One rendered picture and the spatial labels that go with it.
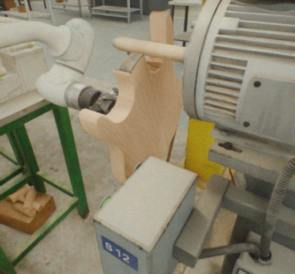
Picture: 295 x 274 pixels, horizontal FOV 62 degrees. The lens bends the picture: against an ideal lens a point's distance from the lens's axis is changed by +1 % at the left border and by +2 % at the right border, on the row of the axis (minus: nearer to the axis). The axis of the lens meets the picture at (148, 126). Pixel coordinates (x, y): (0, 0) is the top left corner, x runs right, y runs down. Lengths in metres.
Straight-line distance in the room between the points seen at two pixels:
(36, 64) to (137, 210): 0.98
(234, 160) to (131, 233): 0.23
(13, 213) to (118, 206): 1.46
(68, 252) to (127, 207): 1.33
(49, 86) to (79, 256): 1.09
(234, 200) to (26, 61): 1.00
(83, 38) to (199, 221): 0.64
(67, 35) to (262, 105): 0.62
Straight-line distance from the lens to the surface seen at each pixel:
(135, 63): 0.52
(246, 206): 0.52
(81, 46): 0.85
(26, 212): 1.71
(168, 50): 0.56
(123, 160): 0.59
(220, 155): 0.48
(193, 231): 0.45
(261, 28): 0.42
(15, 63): 1.19
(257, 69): 0.39
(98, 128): 0.46
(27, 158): 1.79
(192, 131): 1.74
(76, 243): 1.70
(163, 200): 0.38
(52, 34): 0.82
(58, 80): 0.84
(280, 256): 0.61
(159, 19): 0.61
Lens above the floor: 1.41
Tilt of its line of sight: 33 degrees down
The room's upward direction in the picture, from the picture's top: straight up
